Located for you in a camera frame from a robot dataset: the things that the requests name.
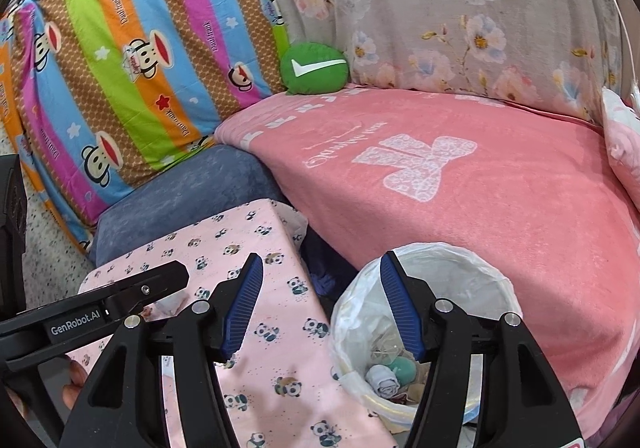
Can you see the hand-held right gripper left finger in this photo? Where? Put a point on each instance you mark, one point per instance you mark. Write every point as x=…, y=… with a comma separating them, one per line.
x=242, y=308

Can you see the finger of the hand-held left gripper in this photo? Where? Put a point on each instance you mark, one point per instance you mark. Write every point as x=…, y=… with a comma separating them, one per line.
x=150, y=285

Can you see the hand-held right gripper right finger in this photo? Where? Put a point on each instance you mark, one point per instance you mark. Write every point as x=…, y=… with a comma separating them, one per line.
x=400, y=308

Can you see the beige mesh bag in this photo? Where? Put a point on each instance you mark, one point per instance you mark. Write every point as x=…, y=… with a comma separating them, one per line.
x=385, y=345

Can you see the bin with white plastic liner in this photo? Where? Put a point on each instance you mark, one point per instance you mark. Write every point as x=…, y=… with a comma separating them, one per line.
x=450, y=278

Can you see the pale blue grey cloth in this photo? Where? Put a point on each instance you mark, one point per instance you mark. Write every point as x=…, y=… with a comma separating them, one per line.
x=382, y=380

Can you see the person's left hand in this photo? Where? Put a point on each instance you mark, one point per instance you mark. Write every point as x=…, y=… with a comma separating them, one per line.
x=76, y=380

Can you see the pink panda print tablecloth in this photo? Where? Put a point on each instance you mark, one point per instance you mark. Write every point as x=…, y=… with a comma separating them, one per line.
x=280, y=278

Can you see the dark blue cloth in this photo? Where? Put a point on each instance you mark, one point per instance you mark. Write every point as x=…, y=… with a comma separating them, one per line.
x=325, y=268

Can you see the blue cushion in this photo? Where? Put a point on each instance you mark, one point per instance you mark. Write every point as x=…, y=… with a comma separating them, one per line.
x=200, y=193

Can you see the pink blanket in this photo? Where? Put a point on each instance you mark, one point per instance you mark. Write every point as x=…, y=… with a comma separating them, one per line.
x=500, y=228

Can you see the striped monkey print pillow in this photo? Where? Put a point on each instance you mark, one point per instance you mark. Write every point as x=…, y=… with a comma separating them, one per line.
x=30, y=152
x=150, y=27

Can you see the green cushion with white mark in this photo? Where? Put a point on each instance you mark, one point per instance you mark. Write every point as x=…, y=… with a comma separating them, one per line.
x=312, y=70

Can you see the pale pink pillow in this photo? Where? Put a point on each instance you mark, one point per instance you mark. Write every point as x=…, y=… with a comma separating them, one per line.
x=625, y=152

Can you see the grey floral cloth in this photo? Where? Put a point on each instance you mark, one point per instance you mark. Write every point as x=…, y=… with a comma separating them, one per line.
x=450, y=2

